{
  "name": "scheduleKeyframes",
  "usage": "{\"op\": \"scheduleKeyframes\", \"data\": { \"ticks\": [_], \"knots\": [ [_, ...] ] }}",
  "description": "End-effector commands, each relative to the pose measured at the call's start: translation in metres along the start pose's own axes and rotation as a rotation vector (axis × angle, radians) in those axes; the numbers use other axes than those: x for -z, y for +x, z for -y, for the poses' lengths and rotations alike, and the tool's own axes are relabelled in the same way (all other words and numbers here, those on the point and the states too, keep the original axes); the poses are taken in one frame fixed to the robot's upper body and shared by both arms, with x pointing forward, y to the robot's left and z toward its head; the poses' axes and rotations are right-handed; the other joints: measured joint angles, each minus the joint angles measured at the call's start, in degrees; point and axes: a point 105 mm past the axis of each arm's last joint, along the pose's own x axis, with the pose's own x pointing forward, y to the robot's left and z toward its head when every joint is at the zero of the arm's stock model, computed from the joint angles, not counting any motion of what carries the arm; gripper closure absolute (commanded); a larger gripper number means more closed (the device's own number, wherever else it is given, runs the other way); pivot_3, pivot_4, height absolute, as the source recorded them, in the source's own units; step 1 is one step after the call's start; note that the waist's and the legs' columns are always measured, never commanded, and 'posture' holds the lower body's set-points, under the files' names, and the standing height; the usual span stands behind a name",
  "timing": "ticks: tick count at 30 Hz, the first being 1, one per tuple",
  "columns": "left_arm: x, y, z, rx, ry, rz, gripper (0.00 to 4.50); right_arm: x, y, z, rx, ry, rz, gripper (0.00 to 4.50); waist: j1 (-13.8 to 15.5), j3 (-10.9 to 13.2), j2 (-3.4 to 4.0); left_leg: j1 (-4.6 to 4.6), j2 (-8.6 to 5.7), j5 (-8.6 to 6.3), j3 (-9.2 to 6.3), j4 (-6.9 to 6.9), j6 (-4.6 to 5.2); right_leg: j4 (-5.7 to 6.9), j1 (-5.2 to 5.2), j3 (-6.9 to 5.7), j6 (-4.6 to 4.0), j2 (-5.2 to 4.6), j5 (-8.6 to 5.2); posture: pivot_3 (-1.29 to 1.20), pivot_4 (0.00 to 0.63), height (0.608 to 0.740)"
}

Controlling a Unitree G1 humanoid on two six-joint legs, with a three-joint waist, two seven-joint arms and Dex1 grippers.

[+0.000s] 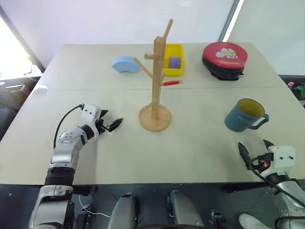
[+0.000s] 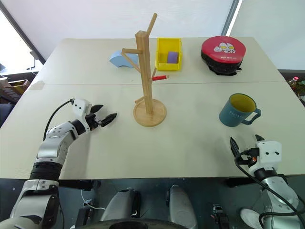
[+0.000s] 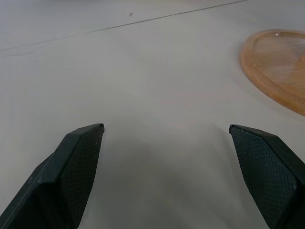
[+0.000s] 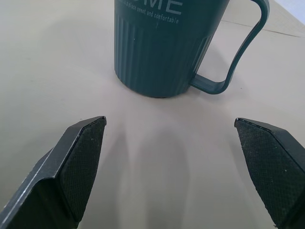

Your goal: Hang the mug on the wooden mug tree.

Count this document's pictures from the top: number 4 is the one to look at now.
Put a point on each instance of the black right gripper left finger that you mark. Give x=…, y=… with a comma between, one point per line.
x=71, y=167

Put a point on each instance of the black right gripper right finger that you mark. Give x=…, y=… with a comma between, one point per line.
x=269, y=167

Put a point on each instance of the dark green ribbed mug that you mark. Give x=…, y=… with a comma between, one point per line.
x=157, y=52

